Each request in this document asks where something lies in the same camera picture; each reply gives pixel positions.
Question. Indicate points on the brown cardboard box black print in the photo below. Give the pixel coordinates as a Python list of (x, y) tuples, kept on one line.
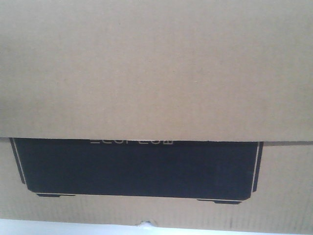
[(149, 70)]

